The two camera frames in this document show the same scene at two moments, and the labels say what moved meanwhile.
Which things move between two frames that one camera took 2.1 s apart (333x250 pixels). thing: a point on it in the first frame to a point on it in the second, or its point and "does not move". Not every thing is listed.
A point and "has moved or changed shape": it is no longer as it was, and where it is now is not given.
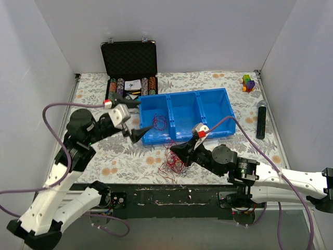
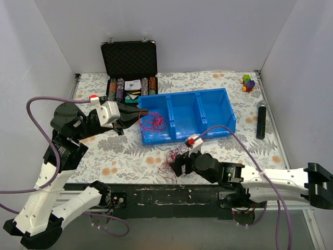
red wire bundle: [175, 165] has moved or changed shape
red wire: [159, 122] has moved or changed shape
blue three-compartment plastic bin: [173, 115] does not move
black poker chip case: [131, 67] does not move
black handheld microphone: [261, 119] does not move
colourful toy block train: [248, 85] does not move
